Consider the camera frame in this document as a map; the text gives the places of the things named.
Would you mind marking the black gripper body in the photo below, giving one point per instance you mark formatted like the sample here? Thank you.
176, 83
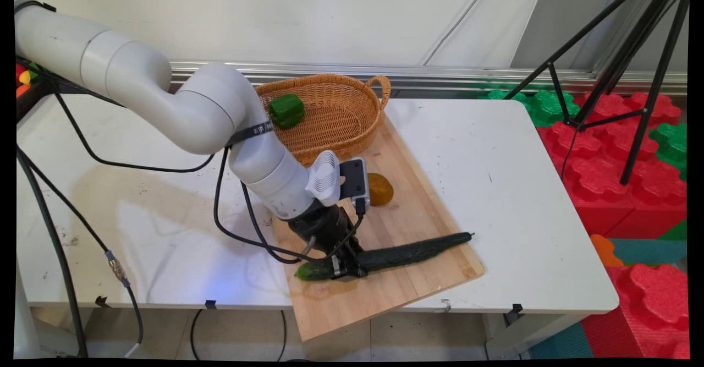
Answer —
324, 226

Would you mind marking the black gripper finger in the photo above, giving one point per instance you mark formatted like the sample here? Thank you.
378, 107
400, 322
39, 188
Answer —
355, 248
336, 268

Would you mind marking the dark green cucumber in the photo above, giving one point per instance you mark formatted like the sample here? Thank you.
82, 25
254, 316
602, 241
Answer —
407, 252

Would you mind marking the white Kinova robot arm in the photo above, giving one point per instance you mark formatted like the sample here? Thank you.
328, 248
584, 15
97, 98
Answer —
137, 75

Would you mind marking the wooden cutting board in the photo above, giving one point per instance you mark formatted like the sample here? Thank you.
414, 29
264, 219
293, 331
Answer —
396, 279

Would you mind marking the brown potato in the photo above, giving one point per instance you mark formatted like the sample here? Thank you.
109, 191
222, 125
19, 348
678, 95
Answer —
382, 190

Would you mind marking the woven wicker basket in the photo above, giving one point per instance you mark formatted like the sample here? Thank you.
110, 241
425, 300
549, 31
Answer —
341, 119

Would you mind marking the green bell pepper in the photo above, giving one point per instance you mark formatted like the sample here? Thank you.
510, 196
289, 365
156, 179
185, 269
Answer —
286, 111

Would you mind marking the green foam block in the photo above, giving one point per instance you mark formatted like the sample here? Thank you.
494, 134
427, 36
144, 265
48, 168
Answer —
544, 105
674, 147

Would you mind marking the orange foam block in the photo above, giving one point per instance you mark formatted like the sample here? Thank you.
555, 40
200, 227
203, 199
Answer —
605, 251

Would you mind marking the large red foam block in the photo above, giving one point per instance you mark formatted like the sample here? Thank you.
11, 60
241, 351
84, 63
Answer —
599, 185

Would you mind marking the teal foam mat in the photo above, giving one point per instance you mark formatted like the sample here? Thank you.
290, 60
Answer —
654, 251

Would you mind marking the black tripod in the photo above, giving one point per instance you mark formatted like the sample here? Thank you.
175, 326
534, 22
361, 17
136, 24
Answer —
639, 136

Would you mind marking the green toy piece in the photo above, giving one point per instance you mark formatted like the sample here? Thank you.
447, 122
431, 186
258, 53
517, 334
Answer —
34, 72

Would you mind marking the orange toy piece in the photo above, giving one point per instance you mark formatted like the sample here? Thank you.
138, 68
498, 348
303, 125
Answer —
22, 90

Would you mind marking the white ribbed camera mount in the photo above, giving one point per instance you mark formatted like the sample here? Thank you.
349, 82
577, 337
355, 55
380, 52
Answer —
324, 177

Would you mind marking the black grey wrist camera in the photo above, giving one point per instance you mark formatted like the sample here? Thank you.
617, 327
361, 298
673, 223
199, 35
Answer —
353, 180

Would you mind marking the white table leg frame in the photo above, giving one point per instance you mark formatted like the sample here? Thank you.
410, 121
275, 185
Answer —
522, 334

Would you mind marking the aluminium wall rail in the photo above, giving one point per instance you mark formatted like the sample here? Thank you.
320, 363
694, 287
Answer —
440, 75

